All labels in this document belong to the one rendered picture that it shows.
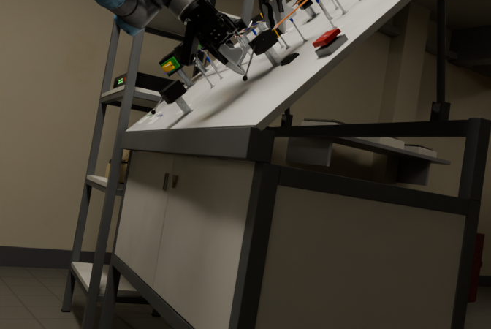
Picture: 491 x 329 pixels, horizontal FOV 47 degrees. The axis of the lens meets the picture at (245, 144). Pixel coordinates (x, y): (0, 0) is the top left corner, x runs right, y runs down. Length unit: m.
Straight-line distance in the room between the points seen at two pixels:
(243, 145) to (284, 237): 0.21
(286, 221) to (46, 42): 2.85
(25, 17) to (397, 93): 3.26
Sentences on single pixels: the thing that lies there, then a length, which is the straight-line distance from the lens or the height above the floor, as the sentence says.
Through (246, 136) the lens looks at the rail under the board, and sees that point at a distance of 1.11.
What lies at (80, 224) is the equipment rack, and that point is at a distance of 2.83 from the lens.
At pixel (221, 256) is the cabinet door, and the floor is 0.59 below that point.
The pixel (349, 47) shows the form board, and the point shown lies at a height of 1.07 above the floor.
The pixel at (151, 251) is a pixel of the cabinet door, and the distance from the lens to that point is 1.75.
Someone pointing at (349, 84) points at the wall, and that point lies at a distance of 5.16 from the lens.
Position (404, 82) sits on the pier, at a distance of 5.43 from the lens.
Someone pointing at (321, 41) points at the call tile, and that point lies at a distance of 1.25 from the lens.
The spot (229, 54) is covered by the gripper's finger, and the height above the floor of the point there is 1.06.
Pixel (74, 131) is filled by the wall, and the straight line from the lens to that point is 3.82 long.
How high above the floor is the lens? 0.76
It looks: 3 degrees up
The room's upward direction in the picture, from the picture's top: 9 degrees clockwise
